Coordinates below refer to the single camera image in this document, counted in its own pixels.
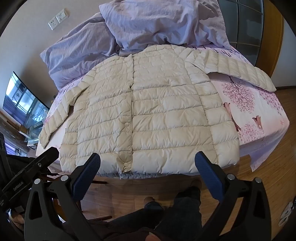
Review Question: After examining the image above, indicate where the person's leg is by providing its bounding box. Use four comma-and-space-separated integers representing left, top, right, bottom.
102, 197, 165, 241
153, 179, 222, 241

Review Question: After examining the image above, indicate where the lilac duvet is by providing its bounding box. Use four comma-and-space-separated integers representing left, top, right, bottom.
40, 0, 232, 90

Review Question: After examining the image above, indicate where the flat screen television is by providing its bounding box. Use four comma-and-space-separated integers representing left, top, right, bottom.
2, 71, 50, 129

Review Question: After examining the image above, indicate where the person's right leg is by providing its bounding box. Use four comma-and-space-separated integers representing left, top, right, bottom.
153, 179, 222, 241

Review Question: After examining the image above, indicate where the cream puffer jacket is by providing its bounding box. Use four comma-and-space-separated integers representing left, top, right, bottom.
38, 44, 277, 175

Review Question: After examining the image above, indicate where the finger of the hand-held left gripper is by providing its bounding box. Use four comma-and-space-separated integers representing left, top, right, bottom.
2, 147, 60, 202

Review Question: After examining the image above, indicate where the wooden door frame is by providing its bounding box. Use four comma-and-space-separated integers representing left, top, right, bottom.
254, 14, 285, 88

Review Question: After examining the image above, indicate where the white patterned slipper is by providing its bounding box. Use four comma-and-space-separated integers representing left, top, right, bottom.
277, 200, 294, 227

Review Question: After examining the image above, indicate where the glass door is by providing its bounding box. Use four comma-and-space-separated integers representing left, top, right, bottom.
217, 0, 265, 66

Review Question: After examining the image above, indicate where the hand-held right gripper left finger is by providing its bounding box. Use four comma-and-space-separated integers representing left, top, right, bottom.
24, 152, 109, 241

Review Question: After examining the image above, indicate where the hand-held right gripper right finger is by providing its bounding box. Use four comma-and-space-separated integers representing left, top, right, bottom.
194, 151, 271, 241

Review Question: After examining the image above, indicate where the bed with floral sheet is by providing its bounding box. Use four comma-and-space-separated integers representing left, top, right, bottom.
35, 44, 290, 180

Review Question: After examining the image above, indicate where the person's left leg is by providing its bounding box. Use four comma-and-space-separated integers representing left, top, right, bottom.
102, 197, 165, 241

